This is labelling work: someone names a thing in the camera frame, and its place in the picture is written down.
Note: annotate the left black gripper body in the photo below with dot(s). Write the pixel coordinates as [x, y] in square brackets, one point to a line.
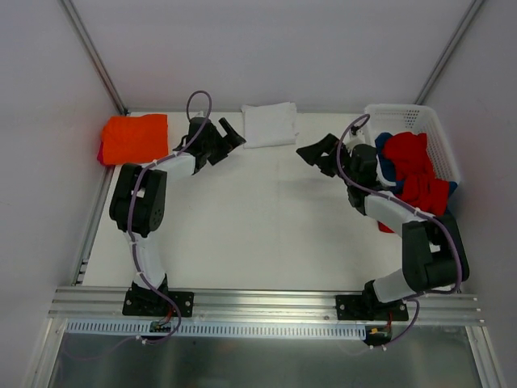
[216, 142]

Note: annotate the white t shirt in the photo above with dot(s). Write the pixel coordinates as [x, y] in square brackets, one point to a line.
[269, 125]

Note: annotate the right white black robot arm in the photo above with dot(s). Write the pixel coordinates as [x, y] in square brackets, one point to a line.
[433, 258]

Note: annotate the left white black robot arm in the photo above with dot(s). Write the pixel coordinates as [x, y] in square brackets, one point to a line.
[138, 206]

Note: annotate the blue t shirt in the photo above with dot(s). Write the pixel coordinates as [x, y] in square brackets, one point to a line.
[383, 161]

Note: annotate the white plastic laundry basket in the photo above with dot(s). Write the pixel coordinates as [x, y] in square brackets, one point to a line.
[400, 118]

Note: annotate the red t shirt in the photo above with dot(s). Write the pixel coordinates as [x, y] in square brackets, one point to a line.
[420, 169]

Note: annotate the folded orange t shirt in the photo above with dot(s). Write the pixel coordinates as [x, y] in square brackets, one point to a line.
[135, 139]

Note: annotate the folded pink t shirt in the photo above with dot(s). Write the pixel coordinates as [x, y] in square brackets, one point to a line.
[100, 156]

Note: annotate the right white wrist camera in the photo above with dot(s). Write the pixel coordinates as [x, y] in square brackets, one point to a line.
[355, 139]

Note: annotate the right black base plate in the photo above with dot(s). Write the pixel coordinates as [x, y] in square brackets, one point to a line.
[356, 307]

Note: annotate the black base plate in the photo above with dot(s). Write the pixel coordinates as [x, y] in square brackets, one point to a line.
[356, 307]
[146, 303]

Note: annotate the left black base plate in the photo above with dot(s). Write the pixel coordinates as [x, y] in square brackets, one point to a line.
[146, 303]

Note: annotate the white slotted cable duct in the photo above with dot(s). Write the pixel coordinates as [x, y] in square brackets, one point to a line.
[147, 328]

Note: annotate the left aluminium frame post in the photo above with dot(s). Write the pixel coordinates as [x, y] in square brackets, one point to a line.
[72, 14]

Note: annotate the aluminium frame post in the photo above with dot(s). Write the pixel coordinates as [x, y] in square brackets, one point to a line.
[72, 14]
[472, 11]

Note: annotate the right aluminium frame post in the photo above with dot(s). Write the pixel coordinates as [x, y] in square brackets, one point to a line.
[472, 11]

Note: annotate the aluminium mounting rail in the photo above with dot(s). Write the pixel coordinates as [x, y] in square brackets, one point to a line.
[246, 306]

